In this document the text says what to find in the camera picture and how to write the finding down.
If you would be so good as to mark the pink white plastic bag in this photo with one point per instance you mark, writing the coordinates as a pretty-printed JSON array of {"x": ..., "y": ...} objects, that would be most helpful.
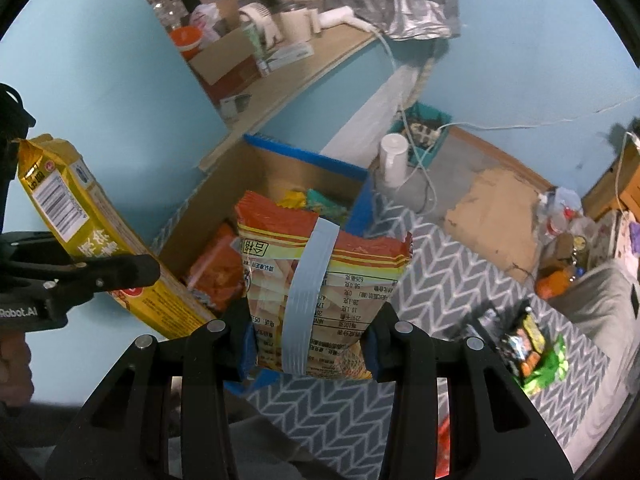
[{"x": 205, "y": 20}]

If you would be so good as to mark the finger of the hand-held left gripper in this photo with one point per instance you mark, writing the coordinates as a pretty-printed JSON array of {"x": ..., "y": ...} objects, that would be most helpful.
[{"x": 125, "y": 271}]

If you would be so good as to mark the green snack packet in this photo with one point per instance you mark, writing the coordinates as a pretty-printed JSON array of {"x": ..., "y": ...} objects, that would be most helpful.
[{"x": 550, "y": 370}]

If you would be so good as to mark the clear bottle with red cap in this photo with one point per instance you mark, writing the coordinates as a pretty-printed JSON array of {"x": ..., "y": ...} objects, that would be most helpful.
[{"x": 557, "y": 225}]

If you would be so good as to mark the long orange yellow snack packet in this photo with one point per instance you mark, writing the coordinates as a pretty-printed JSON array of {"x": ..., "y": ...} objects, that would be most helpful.
[{"x": 280, "y": 260}]

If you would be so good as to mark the orange drink bottle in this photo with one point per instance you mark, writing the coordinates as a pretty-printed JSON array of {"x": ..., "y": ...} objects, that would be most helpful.
[{"x": 552, "y": 282}]

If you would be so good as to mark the small white fan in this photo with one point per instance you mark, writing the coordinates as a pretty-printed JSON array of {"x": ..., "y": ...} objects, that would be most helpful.
[{"x": 257, "y": 22}]

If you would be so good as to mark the grey bed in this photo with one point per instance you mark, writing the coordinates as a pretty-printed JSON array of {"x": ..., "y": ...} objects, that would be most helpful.
[{"x": 600, "y": 305}]

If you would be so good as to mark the white kettle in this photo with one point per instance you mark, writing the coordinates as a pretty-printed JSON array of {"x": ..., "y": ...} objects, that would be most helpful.
[{"x": 393, "y": 160}]

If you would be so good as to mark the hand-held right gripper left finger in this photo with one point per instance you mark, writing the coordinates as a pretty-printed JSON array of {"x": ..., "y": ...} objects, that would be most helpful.
[{"x": 245, "y": 355}]

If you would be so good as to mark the white power strip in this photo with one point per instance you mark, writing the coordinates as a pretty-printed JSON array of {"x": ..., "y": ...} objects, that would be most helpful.
[{"x": 425, "y": 134}]

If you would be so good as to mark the teal snack packet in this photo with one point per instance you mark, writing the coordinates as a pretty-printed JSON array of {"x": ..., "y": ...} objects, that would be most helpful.
[{"x": 327, "y": 202}]

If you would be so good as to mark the black yellow snack packet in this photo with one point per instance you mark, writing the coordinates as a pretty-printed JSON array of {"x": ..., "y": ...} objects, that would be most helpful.
[{"x": 522, "y": 347}]

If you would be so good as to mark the open brown cardboard box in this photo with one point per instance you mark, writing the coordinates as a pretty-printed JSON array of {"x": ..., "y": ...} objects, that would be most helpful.
[{"x": 220, "y": 65}]

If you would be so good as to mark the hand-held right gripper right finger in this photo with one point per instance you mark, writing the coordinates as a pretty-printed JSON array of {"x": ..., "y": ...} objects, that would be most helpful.
[{"x": 372, "y": 355}]

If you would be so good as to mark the person's left hand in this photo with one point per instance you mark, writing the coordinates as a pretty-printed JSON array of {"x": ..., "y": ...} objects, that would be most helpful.
[{"x": 11, "y": 365}]

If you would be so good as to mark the teal plastic basket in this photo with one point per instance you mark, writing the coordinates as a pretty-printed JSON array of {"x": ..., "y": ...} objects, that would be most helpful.
[{"x": 435, "y": 115}]

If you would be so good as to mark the purple soft item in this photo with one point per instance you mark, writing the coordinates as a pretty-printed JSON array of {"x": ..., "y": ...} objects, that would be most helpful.
[{"x": 634, "y": 237}]

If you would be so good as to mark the small black snack packet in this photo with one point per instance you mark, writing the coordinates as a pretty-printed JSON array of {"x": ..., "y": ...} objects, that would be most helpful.
[{"x": 487, "y": 322}]

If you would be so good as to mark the small glass jar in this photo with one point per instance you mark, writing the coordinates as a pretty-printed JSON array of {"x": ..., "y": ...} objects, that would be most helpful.
[{"x": 234, "y": 106}]

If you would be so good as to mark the grey chevron table cover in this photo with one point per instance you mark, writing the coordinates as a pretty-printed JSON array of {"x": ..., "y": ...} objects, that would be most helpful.
[{"x": 435, "y": 280}]

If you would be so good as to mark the flat white carton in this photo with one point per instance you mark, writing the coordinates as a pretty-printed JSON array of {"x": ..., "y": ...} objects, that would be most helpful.
[{"x": 287, "y": 55}]

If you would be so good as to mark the wooden wall shelf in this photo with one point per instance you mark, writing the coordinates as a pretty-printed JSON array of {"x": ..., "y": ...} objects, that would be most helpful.
[{"x": 300, "y": 85}]

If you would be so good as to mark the brown jar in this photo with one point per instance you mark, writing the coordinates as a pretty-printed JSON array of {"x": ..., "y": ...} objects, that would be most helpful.
[{"x": 561, "y": 250}]

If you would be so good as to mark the flat cardboard floor sheet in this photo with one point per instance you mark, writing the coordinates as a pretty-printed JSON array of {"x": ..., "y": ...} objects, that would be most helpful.
[{"x": 490, "y": 215}]

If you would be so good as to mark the orange lidded container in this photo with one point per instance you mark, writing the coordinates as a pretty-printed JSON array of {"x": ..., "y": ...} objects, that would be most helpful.
[{"x": 186, "y": 40}]

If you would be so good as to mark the cardboard box with blue rim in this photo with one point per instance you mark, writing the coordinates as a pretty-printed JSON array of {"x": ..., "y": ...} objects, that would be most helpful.
[{"x": 280, "y": 170}]

